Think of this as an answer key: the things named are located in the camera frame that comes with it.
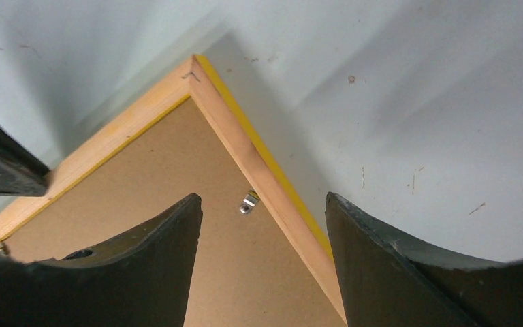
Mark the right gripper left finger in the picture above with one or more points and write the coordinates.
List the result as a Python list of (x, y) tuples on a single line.
[(140, 277)]

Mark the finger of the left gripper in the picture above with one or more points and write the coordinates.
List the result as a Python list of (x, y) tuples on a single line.
[(21, 173)]

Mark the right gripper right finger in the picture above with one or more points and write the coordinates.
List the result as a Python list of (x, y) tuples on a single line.
[(390, 278)]

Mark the yellow wooden picture frame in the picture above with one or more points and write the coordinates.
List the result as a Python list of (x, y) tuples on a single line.
[(195, 78)]

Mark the brown cardboard backing board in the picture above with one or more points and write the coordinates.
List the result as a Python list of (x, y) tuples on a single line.
[(246, 272)]

